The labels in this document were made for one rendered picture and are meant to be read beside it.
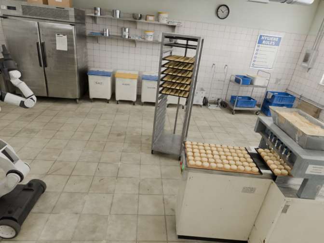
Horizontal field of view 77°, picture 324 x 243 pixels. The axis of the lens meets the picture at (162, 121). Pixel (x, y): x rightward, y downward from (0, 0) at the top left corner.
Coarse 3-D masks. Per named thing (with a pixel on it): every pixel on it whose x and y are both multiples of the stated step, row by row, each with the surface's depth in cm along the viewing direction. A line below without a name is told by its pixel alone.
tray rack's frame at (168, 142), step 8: (200, 56) 308; (192, 96) 334; (192, 104) 339; (176, 112) 354; (176, 120) 360; (160, 136) 356; (168, 136) 360; (176, 136) 363; (160, 144) 333; (168, 144) 335; (176, 144) 338; (168, 152) 315; (176, 152) 316
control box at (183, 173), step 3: (183, 153) 188; (183, 156) 184; (183, 159) 180; (183, 162) 176; (180, 165) 192; (183, 165) 173; (183, 168) 172; (183, 171) 171; (186, 171) 170; (183, 174) 172; (186, 174) 172; (183, 177) 173; (183, 180) 174
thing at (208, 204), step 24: (264, 168) 179; (192, 192) 173; (216, 192) 173; (240, 192) 172; (264, 192) 172; (192, 216) 185; (216, 216) 184; (240, 216) 184; (216, 240) 202; (240, 240) 201
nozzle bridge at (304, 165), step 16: (256, 128) 201; (272, 128) 176; (272, 144) 177; (288, 144) 151; (288, 160) 156; (304, 160) 136; (320, 160) 135; (304, 176) 141; (320, 176) 141; (304, 192) 147
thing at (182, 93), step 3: (165, 90) 294; (168, 90) 295; (171, 90) 299; (174, 90) 298; (177, 90) 303; (165, 93) 287; (168, 93) 283; (171, 93) 283; (174, 93) 288; (177, 93) 286; (180, 93) 288; (183, 93) 290; (186, 93) 291; (186, 96) 279
